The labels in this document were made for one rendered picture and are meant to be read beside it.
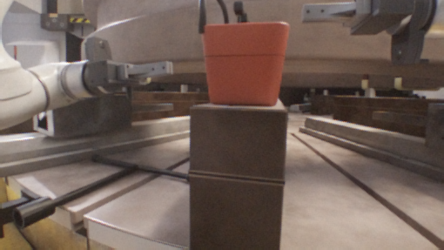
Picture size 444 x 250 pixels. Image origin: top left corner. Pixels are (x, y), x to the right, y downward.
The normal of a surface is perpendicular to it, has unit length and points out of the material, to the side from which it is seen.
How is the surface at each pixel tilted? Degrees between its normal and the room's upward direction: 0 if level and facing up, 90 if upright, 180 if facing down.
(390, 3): 90
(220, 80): 97
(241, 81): 97
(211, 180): 90
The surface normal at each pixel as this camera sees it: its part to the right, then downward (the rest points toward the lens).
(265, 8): -0.25, 0.08
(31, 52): 0.13, 0.09
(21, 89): 0.99, -0.04
